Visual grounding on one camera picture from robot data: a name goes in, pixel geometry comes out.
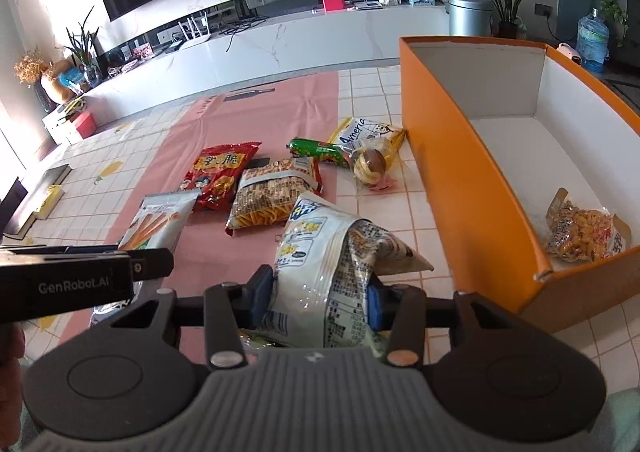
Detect blue water jug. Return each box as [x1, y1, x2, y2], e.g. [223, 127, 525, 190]
[577, 9, 610, 73]

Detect silver trash can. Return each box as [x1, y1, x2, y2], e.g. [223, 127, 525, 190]
[446, 0, 493, 37]

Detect white marble tv cabinet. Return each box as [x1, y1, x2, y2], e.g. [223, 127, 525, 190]
[42, 6, 451, 133]

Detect yellow white snack packet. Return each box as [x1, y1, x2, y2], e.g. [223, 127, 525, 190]
[327, 117, 407, 157]

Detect dried flower bunch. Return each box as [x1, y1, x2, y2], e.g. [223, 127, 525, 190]
[14, 49, 53, 112]

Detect pink bottle print mat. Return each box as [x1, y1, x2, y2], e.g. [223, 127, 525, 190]
[55, 70, 371, 348]

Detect clear noodle snack packet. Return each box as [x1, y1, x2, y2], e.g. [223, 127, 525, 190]
[225, 158, 323, 236]

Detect brown bun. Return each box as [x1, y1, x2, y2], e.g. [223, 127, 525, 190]
[350, 141, 397, 193]

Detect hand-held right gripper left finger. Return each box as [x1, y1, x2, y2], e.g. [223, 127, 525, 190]
[92, 264, 276, 372]

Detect red storage box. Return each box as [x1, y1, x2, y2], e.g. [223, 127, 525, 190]
[70, 110, 97, 139]

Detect small green potted plant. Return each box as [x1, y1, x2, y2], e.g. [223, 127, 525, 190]
[57, 6, 103, 82]

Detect green sausage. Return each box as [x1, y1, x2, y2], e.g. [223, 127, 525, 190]
[286, 138, 356, 167]

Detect white biscuit stick packet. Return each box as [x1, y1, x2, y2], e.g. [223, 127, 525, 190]
[117, 189, 200, 253]

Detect red snack packet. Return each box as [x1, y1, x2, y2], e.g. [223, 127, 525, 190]
[181, 141, 262, 213]

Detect white router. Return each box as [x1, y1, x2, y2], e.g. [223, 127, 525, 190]
[177, 14, 213, 45]

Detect orange cardboard box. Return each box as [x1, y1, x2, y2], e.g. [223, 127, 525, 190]
[398, 36, 640, 333]

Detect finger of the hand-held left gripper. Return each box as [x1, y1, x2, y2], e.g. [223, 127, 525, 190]
[131, 248, 175, 281]

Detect black cables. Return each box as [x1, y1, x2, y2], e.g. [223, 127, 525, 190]
[220, 14, 268, 37]

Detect white blue snack bag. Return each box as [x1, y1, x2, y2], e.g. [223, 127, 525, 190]
[260, 192, 435, 350]

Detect clear peanut snack packet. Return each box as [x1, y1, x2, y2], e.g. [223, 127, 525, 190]
[545, 188, 628, 263]

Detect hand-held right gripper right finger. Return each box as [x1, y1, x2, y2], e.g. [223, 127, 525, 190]
[365, 282, 546, 368]

